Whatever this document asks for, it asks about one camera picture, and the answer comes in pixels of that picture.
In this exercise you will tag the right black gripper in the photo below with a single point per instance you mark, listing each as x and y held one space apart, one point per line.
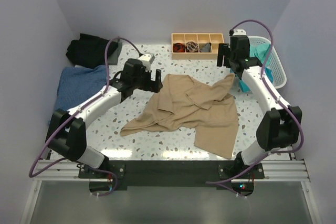
223 50

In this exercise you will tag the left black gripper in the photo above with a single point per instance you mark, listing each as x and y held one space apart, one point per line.
153 86

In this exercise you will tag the beige t shirt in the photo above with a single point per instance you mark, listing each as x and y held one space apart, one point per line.
186 102

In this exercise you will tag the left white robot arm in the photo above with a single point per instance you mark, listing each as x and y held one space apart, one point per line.
67 130

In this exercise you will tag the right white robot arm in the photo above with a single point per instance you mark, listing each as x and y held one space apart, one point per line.
281 123

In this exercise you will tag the dark grey rolled sock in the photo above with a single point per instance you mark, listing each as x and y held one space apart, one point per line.
206 48

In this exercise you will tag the brown patterned rolled sock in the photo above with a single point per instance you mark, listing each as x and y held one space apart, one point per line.
191 46

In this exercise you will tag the teal t shirt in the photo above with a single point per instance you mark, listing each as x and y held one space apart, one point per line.
259 51

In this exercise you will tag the blue t shirt in basket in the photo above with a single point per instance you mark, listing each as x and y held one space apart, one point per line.
245 88

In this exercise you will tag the wooden compartment tray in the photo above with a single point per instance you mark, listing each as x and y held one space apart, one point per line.
201 39

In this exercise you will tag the red black rolled sock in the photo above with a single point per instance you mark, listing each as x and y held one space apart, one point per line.
178 47

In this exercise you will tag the grey folded t shirt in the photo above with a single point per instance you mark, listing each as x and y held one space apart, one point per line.
113 58

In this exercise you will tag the white plastic laundry basket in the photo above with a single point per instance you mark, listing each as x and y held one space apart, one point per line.
273 63

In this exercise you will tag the black folded t shirt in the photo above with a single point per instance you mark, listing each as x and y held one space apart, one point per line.
88 51

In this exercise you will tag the blue folded t shirt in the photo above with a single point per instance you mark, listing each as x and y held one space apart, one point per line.
78 84

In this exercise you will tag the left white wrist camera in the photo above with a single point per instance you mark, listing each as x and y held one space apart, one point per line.
147 60

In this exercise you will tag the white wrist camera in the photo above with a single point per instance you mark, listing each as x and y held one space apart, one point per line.
237 32
147 60

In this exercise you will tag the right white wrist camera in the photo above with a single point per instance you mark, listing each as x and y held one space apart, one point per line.
237 32

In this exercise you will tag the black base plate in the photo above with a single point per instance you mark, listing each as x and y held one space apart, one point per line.
170 173

